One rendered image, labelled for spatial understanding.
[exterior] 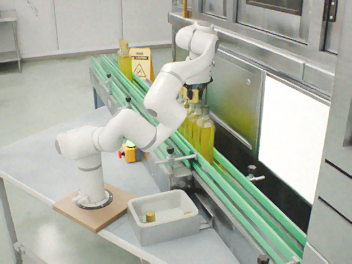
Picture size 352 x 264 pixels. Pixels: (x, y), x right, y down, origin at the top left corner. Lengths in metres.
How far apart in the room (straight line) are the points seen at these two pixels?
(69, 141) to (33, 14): 6.00
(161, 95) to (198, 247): 0.55
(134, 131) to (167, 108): 0.12
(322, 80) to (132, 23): 6.58
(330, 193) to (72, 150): 0.93
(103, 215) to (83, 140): 0.34
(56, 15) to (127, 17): 1.27
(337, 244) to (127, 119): 0.77
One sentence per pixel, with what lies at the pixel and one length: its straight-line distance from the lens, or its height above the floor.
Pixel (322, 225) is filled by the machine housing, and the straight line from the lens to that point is 0.64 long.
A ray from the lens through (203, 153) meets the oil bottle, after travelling 1.54.
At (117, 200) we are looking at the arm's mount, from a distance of 1.60.
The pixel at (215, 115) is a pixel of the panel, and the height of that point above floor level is 1.03.
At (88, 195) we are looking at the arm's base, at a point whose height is 0.82.
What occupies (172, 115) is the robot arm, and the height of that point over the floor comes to 1.22.
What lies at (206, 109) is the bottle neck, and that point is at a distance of 1.48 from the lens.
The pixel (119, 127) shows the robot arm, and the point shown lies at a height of 1.19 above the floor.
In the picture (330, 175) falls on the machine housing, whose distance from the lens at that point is 0.60.
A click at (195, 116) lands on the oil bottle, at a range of 1.54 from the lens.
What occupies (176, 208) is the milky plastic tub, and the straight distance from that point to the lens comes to 1.55.
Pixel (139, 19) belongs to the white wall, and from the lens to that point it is 7.58.
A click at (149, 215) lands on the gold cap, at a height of 0.81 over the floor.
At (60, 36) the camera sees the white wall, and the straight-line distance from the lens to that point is 7.35.
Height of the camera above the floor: 1.67
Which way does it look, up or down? 25 degrees down
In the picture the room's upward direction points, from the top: straight up
